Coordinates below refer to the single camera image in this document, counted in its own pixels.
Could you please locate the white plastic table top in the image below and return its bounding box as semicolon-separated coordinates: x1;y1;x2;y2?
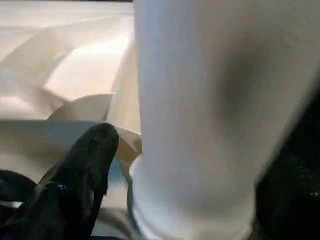
0;0;146;240

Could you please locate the white plastic table leg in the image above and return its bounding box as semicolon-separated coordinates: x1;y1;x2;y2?
127;0;320;240

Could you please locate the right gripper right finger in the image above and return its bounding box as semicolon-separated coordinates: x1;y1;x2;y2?
252;90;320;240

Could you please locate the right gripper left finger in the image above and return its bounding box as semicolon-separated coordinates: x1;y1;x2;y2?
0;122;120;240

